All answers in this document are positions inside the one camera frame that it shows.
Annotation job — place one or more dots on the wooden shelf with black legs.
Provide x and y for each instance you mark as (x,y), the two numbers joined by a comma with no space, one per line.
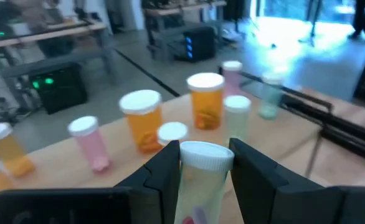
(282,133)

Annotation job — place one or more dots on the black metal mounting frame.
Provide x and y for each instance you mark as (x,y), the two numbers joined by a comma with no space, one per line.
(350,133)

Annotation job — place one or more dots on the person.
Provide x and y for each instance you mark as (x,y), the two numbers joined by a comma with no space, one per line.
(361,18)

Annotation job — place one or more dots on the wooden workbench grey legs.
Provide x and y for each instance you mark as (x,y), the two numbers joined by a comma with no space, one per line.
(182,7)
(45,34)

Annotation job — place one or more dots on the pink pill bottle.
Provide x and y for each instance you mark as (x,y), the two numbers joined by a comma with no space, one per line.
(232,77)
(92,149)

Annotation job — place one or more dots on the teal bottle with pink pills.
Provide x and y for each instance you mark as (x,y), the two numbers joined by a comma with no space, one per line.
(201,186)

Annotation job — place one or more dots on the medium orange pill bottle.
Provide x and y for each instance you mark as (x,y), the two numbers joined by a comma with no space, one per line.
(171,132)

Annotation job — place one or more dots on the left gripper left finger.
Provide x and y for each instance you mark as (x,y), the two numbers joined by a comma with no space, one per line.
(154,196)

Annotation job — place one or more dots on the large orange pill bottle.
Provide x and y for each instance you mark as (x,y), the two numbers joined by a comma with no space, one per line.
(205,105)
(143,127)

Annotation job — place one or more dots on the teal bottle with white pills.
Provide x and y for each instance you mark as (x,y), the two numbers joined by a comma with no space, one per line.
(269,99)

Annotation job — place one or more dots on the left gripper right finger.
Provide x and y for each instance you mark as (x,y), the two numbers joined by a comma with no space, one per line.
(263,199)

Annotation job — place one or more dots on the pale green pill bottle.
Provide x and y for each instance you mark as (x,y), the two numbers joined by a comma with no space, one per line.
(237,121)

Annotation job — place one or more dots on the black computer green lights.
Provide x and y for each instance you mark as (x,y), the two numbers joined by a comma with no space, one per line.
(61,93)

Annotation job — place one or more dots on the black computer blue lights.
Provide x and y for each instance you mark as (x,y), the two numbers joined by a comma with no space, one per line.
(201,46)

